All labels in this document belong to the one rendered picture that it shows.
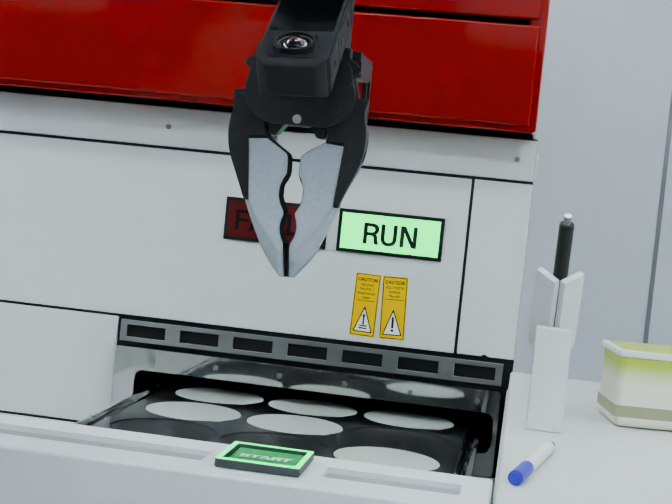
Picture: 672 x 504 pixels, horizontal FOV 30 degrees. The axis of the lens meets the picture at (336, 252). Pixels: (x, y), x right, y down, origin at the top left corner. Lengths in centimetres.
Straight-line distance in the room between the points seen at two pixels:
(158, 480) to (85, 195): 71
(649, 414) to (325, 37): 51
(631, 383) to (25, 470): 53
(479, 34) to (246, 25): 25
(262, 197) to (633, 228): 211
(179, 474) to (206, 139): 69
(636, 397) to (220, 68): 58
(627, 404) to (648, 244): 178
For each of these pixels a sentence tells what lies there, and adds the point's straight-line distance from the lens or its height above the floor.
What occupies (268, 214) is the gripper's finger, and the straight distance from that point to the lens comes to 82.
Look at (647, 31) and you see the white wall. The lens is 291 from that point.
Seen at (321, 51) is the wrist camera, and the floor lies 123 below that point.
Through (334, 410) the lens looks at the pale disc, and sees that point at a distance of 140.
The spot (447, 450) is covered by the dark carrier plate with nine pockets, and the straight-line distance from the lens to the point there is 125.
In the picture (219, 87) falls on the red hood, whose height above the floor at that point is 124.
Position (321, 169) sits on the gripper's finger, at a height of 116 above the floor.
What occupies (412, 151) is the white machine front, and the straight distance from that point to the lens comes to 139.
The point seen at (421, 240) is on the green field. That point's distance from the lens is 139.
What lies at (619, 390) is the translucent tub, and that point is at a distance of 112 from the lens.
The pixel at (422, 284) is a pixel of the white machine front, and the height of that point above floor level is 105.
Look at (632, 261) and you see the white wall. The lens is 288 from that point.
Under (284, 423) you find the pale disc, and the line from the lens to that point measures 130.
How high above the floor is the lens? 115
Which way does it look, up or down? 3 degrees down
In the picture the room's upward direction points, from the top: 6 degrees clockwise
